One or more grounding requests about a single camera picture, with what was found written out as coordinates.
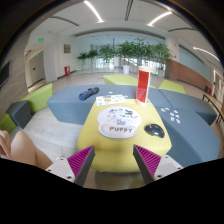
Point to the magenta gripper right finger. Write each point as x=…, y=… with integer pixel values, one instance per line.
x=147, y=162

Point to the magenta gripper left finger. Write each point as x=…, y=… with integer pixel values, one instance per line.
x=80, y=164

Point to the black computer mouse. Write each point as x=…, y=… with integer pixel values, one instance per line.
x=154, y=130

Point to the white puppy mouse pad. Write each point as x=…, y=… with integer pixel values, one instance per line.
x=118, y=122

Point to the yellow ottoman table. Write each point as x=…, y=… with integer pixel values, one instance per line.
x=116, y=155

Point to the small stickers on sofa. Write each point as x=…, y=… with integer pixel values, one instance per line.
x=174, y=114

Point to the grey modular sofa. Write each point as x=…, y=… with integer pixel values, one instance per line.
x=193, y=140

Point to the rolled dark blue cloth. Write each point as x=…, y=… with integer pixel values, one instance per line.
x=91, y=91

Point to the white sticker sheet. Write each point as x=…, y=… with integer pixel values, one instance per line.
x=110, y=99

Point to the green bench left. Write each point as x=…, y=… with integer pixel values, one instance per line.
x=37, y=101

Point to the green ottoman back right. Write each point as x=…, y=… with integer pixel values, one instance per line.
x=171, y=86

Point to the green ottoman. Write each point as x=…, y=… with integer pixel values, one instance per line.
x=171, y=86
x=124, y=79

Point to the dark grey cube stool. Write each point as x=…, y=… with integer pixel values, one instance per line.
x=20, y=113

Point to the wooden chair right edge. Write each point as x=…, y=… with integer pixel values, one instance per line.
x=211, y=99

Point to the green ottoman back centre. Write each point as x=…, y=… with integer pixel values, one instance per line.
x=124, y=79

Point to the red fire extinguisher box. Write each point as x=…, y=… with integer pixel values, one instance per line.
x=67, y=70

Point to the potted plant white pot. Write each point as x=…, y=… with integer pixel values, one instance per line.
x=126, y=51

